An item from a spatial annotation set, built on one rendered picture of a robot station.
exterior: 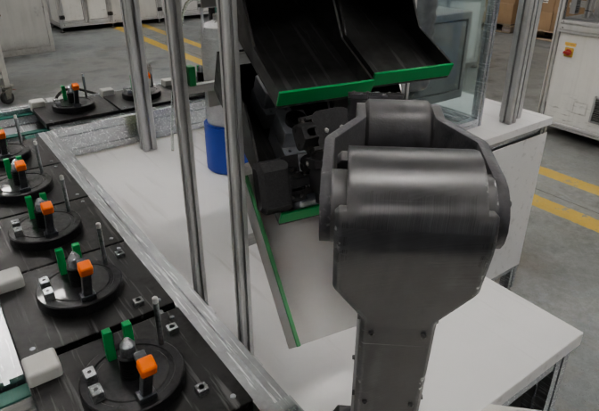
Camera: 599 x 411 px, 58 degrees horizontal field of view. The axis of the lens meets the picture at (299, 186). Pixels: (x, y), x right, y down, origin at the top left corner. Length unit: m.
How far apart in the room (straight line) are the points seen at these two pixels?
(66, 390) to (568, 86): 4.30
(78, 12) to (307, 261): 8.94
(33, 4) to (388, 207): 7.87
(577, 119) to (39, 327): 4.25
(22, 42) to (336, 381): 7.43
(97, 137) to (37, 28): 6.21
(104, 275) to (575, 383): 1.83
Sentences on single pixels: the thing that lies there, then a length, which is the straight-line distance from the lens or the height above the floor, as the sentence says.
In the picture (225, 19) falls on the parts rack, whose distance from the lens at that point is 0.70.
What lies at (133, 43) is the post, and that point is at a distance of 1.77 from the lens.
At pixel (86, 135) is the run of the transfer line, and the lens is 1.90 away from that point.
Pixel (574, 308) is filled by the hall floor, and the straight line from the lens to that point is 2.74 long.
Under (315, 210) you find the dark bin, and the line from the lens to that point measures 0.71.
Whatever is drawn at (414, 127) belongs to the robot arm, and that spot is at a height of 1.44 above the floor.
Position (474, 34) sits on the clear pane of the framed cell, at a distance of 1.99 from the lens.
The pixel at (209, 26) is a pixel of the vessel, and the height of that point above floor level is 1.29.
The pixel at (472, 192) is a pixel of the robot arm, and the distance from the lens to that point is 0.23.
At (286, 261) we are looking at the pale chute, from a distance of 0.83.
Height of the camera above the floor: 1.54
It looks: 26 degrees down
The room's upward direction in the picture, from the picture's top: straight up
